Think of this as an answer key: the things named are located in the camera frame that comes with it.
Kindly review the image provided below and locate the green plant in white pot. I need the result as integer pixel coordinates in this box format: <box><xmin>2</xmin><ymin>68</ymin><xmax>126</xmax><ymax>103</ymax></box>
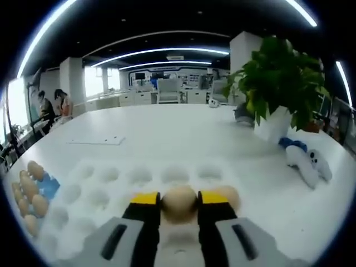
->
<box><xmin>222</xmin><ymin>36</ymin><xmax>332</xmax><ymax>141</ymax></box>

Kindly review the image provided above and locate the white cabinet row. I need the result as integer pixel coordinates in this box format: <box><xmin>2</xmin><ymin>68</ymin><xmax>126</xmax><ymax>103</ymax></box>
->
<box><xmin>83</xmin><ymin>88</ymin><xmax>215</xmax><ymax>108</ymax></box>

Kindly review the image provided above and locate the curved ceiling light strip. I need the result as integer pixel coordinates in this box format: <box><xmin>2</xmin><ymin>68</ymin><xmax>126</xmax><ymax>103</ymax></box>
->
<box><xmin>91</xmin><ymin>47</ymin><xmax>229</xmax><ymax>68</ymax></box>
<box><xmin>119</xmin><ymin>61</ymin><xmax>212</xmax><ymax>70</ymax></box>

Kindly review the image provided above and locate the white office chair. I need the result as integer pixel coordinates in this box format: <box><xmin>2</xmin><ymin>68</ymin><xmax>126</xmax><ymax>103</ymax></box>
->
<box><xmin>212</xmin><ymin>79</ymin><xmax>231</xmax><ymax>102</ymax></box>
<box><xmin>157</xmin><ymin>79</ymin><xmax>181</xmax><ymax>104</ymax></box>

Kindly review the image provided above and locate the grey rounded object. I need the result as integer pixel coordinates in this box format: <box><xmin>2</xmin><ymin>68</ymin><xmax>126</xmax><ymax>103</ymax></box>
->
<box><xmin>233</xmin><ymin>102</ymin><xmax>255</xmax><ymax>127</ymax></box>

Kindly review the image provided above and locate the long curved ceiling light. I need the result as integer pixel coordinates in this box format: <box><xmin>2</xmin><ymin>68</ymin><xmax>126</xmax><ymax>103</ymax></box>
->
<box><xmin>16</xmin><ymin>0</ymin><xmax>318</xmax><ymax>79</ymax></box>

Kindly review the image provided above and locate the white and blue controller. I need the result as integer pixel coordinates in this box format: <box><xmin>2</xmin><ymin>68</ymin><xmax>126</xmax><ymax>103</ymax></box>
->
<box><xmin>278</xmin><ymin>137</ymin><xmax>319</xmax><ymax>190</ymax></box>
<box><xmin>305</xmin><ymin>149</ymin><xmax>333</xmax><ymax>181</ymax></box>

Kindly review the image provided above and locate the cluster of brown eggs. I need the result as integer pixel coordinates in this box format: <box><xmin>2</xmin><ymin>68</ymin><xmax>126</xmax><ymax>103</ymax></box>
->
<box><xmin>11</xmin><ymin>160</ymin><xmax>50</xmax><ymax>237</ymax></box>

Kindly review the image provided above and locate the single brown egg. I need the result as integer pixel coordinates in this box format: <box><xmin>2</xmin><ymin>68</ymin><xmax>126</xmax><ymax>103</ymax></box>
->
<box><xmin>214</xmin><ymin>185</ymin><xmax>240</xmax><ymax>214</ymax></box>
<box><xmin>161</xmin><ymin>185</ymin><xmax>197</xmax><ymax>225</ymax></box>

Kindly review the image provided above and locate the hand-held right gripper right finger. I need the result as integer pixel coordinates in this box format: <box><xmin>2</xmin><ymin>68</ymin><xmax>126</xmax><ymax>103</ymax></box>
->
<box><xmin>196</xmin><ymin>190</ymin><xmax>306</xmax><ymax>267</ymax></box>

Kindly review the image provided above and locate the blue egg tray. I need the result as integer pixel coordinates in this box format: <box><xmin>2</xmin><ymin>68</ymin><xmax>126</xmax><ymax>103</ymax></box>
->
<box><xmin>27</xmin><ymin>171</ymin><xmax>61</xmax><ymax>220</ymax></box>

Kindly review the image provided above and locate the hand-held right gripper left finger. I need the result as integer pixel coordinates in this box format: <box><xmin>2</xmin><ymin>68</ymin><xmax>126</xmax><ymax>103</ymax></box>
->
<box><xmin>62</xmin><ymin>191</ymin><xmax>162</xmax><ymax>267</ymax></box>

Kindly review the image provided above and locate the straight ceiling light strip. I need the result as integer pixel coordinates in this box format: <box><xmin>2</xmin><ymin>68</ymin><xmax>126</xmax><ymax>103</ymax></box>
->
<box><xmin>335</xmin><ymin>61</ymin><xmax>353</xmax><ymax>108</ymax></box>

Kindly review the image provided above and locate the white foam egg holder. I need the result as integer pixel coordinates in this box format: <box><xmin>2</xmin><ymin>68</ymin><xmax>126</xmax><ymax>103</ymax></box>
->
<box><xmin>33</xmin><ymin>160</ymin><xmax>251</xmax><ymax>267</ymax></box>

